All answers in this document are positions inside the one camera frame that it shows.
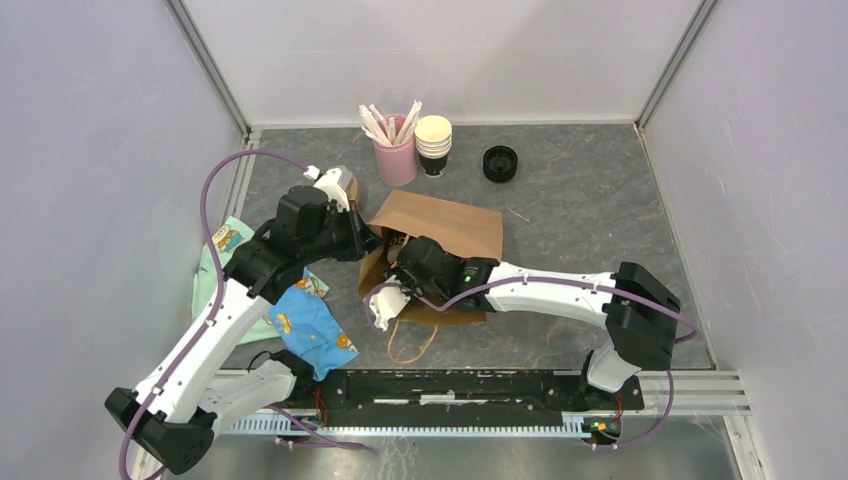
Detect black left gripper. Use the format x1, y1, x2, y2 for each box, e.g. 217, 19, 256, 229
300, 200, 385, 265

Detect brown cardboard cup carriers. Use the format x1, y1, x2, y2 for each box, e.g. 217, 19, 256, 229
346, 176, 360, 204

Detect brown paper takeout bag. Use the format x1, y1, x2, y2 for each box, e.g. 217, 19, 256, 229
368, 190, 503, 365

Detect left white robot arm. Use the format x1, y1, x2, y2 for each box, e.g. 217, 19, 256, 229
105, 184, 380, 476

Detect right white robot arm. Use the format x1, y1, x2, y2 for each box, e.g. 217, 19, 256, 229
385, 237, 681, 408

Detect pink metal utensil cup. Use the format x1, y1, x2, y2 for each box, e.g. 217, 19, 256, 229
373, 133, 418, 187

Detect blue patterned cloth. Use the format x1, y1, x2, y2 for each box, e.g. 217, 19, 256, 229
268, 269, 358, 381

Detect wooden stirrers in wrappers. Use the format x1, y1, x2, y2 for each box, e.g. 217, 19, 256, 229
358, 100, 423, 147

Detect stack of black lids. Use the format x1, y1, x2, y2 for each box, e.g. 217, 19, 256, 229
483, 145, 519, 183

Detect stack of paper cups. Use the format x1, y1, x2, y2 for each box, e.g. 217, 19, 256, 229
414, 115, 453, 178

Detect green patterned cloth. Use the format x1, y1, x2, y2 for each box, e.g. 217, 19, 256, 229
191, 216, 331, 347

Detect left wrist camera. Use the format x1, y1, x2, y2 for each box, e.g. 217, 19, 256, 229
303, 165, 355, 211

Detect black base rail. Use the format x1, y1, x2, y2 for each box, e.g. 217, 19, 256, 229
278, 369, 645, 427

